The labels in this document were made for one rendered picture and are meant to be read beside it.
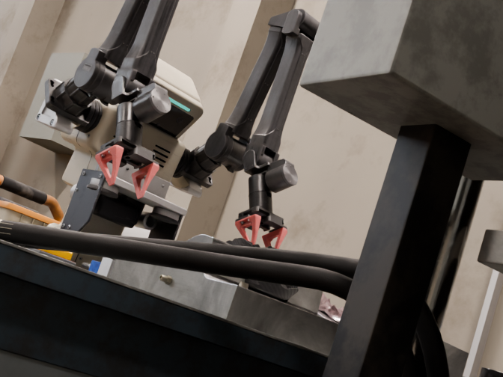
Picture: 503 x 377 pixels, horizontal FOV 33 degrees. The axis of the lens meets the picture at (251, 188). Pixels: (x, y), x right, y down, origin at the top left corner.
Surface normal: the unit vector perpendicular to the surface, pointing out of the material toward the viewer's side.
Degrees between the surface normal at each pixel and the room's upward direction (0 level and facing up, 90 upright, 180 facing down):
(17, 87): 90
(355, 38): 90
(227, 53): 90
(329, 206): 90
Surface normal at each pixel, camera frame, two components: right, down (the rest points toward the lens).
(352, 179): -0.65, -0.35
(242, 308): 0.52, 0.02
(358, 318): -0.79, -0.36
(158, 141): 0.63, 0.23
